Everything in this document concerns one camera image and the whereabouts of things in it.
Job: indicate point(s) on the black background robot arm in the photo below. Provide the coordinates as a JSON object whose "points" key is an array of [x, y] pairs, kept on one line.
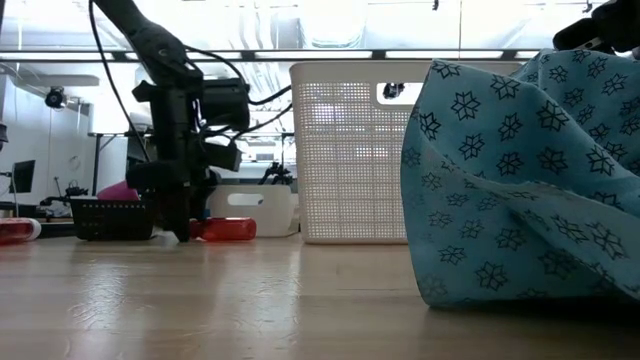
{"points": [[276, 175]]}

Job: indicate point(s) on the large white perforated basket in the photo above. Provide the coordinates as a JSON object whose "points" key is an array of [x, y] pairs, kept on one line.
{"points": [[350, 160]]}

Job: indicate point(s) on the pink bandage roll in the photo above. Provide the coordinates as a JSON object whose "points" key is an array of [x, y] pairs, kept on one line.
{"points": [[119, 192]]}

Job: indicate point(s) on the black monitor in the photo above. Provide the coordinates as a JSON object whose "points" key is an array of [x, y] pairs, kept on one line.
{"points": [[23, 176]]}

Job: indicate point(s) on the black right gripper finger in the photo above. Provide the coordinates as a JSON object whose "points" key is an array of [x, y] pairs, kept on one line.
{"points": [[577, 36]]}

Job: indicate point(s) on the teal patterned gown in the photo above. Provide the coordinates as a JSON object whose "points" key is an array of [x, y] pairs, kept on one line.
{"points": [[525, 190]]}

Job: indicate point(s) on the red bottle with white cap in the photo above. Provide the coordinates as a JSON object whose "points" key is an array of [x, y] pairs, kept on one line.
{"points": [[17, 231], [225, 229]]}

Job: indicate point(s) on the small black mesh basket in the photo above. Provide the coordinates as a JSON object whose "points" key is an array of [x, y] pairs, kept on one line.
{"points": [[112, 220]]}

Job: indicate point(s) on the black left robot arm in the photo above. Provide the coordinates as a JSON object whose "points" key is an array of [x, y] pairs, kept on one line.
{"points": [[150, 40]]}

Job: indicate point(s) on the black ceiling camera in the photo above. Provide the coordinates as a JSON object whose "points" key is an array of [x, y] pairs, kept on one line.
{"points": [[55, 97], [393, 90]]}

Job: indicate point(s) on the black overhead crossbar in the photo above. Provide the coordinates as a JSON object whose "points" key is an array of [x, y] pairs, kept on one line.
{"points": [[325, 55]]}

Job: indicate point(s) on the small white plastic bin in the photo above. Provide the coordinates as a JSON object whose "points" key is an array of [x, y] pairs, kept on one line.
{"points": [[270, 210]]}

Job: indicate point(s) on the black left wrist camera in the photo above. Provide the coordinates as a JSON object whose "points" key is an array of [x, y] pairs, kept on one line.
{"points": [[223, 156]]}

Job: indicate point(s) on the black background device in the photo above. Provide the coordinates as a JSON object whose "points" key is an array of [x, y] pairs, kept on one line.
{"points": [[65, 196]]}

